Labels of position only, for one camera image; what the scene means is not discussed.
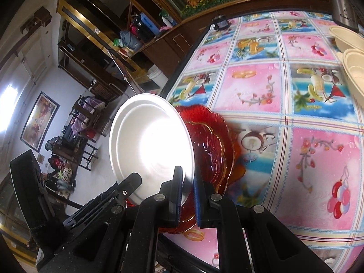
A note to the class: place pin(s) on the white plate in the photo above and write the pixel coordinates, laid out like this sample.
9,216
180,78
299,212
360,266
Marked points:
148,148

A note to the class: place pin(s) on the white bucket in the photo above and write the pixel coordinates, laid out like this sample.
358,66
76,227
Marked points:
156,75

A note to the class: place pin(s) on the grey-blue bag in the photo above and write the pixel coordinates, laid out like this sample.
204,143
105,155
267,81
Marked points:
130,40

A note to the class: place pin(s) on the wicker basket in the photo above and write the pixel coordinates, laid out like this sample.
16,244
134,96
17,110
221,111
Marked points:
101,89

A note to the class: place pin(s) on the gold-rimmed red glass plate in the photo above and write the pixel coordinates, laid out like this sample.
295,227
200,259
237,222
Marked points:
207,159

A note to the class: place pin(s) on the wooden chair with purple cloth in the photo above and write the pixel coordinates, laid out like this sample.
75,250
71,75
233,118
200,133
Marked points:
88,108

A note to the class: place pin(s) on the small black jar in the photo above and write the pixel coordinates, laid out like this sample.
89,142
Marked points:
221,22

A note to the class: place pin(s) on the stainless steel thermos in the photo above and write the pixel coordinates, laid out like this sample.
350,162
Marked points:
342,2

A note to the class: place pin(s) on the pink cloth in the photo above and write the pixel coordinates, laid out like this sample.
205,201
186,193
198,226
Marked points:
167,29

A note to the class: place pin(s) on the dark wooden chair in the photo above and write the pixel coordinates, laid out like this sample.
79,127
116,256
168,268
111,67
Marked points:
86,156

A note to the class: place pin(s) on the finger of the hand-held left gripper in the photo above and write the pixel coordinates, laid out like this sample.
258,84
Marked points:
129,186

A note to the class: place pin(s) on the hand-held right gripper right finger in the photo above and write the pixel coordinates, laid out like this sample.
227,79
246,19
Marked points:
199,204

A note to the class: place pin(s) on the green bag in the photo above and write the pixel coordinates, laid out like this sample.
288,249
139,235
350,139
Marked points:
117,42

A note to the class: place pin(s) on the black-edged dining table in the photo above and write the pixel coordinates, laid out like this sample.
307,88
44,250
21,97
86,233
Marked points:
182,62

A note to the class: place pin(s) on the wooden cabinet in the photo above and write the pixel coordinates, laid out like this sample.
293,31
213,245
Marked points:
170,45

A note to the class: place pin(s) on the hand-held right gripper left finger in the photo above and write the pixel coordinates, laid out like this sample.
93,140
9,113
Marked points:
177,196

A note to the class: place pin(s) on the framed wall painting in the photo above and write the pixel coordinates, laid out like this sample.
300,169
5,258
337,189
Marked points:
39,121

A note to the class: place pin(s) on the cream disposable bowl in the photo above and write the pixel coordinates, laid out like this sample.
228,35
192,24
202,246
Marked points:
355,76
345,38

